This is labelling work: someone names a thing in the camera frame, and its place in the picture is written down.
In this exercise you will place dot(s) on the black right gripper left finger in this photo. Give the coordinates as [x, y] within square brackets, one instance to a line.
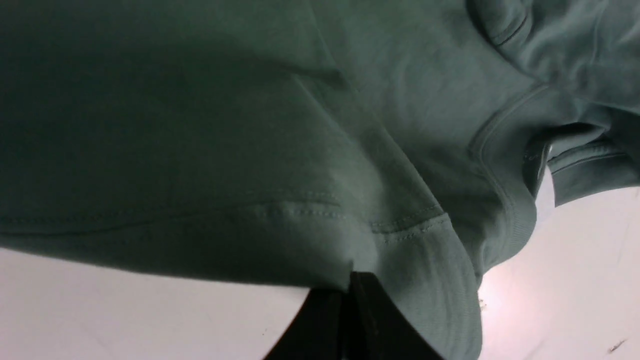
[318, 330]

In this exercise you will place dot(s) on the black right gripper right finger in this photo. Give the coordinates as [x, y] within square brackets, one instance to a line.
[374, 327]

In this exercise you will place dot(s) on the green long-sleeved shirt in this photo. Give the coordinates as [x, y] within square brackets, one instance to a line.
[294, 142]

